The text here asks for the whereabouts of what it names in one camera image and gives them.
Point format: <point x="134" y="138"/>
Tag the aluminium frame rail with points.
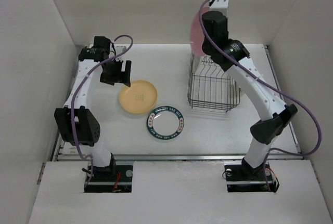
<point x="208" y="134"/>

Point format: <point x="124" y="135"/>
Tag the tan plate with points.
<point x="140" y="97"/>

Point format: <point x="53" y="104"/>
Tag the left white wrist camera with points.
<point x="120" y="48"/>

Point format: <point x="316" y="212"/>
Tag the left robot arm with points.
<point x="76" y="123"/>

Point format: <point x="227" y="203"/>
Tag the wire dish rack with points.
<point x="209" y="87"/>

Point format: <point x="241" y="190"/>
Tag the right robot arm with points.
<point x="234" y="59"/>

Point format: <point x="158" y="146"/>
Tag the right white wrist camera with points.
<point x="219" y="5"/>

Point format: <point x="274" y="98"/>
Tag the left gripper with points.
<point x="120" y="77"/>

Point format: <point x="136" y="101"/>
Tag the green rimmed lettered plate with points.
<point x="165" y="123"/>

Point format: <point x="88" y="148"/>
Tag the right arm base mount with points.
<point x="237" y="180"/>

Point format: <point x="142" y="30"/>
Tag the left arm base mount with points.
<point x="117" y="181"/>

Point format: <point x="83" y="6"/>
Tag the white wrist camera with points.
<point x="219" y="5"/>
<point x="120" y="48"/>

